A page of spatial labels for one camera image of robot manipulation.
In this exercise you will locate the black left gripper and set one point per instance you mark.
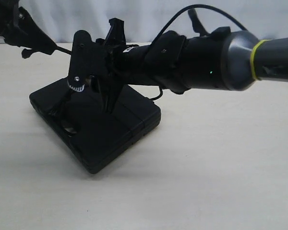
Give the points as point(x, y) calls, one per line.
point(16, 21)

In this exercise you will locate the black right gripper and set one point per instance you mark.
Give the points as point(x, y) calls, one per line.
point(110, 84)

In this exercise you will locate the black plastic carrying case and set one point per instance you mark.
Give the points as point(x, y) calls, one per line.
point(95, 138)

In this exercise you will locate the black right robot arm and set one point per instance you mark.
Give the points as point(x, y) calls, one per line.
point(221, 60)

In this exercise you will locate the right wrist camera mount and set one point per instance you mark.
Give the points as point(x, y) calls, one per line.
point(88, 58)

